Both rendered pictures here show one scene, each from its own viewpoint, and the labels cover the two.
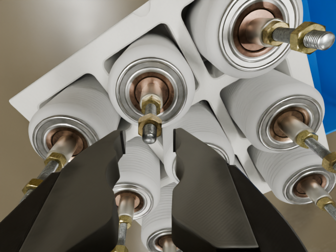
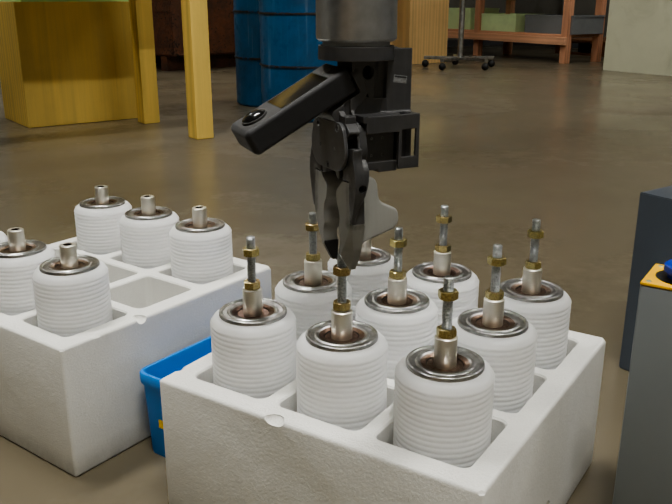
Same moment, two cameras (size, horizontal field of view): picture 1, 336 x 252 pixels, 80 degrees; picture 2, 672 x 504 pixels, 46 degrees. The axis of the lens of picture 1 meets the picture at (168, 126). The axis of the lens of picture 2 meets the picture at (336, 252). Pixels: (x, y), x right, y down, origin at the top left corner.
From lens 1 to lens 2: 74 cm
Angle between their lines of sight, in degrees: 59
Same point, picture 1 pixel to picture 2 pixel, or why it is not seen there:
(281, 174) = (366, 272)
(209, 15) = (256, 335)
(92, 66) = (365, 436)
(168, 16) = (271, 403)
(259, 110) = (312, 296)
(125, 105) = (364, 342)
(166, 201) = not seen: hidden behind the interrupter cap
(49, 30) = not seen: outside the picture
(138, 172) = not seen: hidden behind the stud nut
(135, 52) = (311, 352)
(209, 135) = (359, 309)
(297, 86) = (279, 291)
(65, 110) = (403, 371)
